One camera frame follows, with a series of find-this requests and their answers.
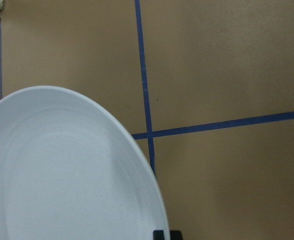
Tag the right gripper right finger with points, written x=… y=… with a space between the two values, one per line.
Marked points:
x=176 y=235

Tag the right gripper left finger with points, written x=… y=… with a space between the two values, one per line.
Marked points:
x=158 y=235

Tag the blue plate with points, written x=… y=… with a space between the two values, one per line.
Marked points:
x=70 y=171

